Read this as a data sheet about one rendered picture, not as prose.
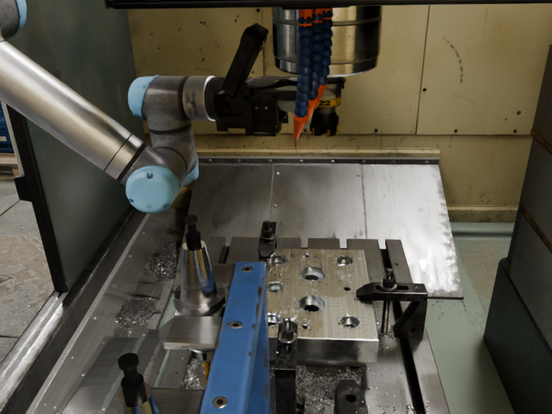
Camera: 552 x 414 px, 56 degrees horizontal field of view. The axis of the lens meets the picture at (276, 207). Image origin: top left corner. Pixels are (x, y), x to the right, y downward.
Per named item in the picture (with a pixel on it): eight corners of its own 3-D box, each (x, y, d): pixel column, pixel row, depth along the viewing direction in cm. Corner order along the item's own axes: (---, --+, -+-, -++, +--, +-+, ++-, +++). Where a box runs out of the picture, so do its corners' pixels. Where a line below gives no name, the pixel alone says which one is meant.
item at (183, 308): (226, 324, 62) (225, 306, 60) (174, 328, 61) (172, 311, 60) (225, 292, 67) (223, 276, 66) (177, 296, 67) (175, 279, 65)
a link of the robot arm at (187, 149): (149, 198, 92) (136, 139, 87) (164, 172, 102) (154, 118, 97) (193, 195, 91) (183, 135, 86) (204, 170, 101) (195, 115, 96)
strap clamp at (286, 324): (275, 420, 86) (273, 350, 79) (280, 361, 98) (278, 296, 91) (296, 420, 86) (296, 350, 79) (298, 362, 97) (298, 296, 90)
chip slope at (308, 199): (158, 328, 149) (146, 250, 137) (203, 217, 208) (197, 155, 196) (479, 338, 143) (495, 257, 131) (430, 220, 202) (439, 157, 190)
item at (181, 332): (154, 350, 57) (153, 344, 56) (166, 319, 61) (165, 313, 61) (218, 352, 56) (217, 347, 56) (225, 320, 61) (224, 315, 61)
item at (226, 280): (177, 289, 67) (177, 284, 66) (186, 266, 71) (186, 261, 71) (232, 291, 66) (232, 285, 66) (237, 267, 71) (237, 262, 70)
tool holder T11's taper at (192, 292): (218, 302, 61) (213, 254, 58) (179, 305, 61) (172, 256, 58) (217, 280, 65) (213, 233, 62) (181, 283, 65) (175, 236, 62)
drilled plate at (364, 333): (246, 357, 93) (245, 336, 91) (260, 266, 119) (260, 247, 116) (377, 362, 91) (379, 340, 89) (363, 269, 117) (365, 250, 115)
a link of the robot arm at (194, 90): (200, 71, 91) (177, 82, 84) (223, 71, 89) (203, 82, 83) (205, 112, 94) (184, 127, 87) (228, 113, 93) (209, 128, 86)
